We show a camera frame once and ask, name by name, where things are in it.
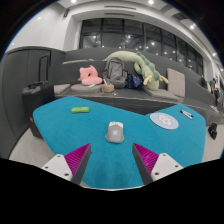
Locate ceiling lights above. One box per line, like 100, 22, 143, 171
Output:
69, 0, 218, 58

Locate tan round woven bag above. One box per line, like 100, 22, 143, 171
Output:
101, 83, 116, 93

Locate green rectangular eraser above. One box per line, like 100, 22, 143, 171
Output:
70, 106, 91, 114

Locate person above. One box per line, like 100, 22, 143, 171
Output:
209, 78, 221, 101
200, 74, 208, 88

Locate dark blue patterned bag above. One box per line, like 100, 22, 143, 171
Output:
124, 73, 144, 90

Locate pink plush cushion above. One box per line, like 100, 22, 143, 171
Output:
77, 65, 104, 86

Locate green dragon plush toy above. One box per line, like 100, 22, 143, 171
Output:
103, 50, 169, 92

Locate black bag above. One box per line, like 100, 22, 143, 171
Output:
208, 122, 218, 140

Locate black suitcase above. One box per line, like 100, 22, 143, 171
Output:
21, 54, 56, 118

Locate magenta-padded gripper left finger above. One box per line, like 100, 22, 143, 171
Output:
41, 143, 92, 186

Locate round pale blue mouse pad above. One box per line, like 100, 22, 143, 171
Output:
149, 111, 180, 131

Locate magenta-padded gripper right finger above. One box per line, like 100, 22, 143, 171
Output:
131, 142, 184, 185

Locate upright grey seat cushion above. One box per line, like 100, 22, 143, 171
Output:
166, 67, 186, 98

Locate grey backpack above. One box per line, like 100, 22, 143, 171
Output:
101, 57, 129, 89

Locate white marker with blue cap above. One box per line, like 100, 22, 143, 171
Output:
182, 109, 195, 118

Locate grey and white computer mouse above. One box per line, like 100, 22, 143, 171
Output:
104, 121, 126, 144

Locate flat grey seat cushion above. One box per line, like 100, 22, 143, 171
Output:
143, 87, 180, 102
53, 83, 72, 96

